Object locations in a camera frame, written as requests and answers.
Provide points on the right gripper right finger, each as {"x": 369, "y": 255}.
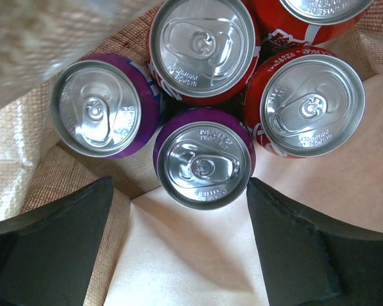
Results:
{"x": 309, "y": 258}

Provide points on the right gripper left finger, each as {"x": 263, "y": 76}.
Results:
{"x": 47, "y": 254}

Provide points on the burlap canvas bag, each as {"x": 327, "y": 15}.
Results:
{"x": 153, "y": 251}

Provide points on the purple soda can front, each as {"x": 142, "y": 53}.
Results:
{"x": 204, "y": 158}

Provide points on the purple soda can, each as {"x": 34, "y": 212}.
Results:
{"x": 204, "y": 158}
{"x": 107, "y": 105}

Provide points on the red cola can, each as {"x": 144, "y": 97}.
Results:
{"x": 289, "y": 23}
{"x": 203, "y": 52}
{"x": 303, "y": 102}

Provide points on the red cola can back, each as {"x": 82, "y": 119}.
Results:
{"x": 289, "y": 23}

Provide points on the purple soda can left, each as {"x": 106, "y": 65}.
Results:
{"x": 107, "y": 105}

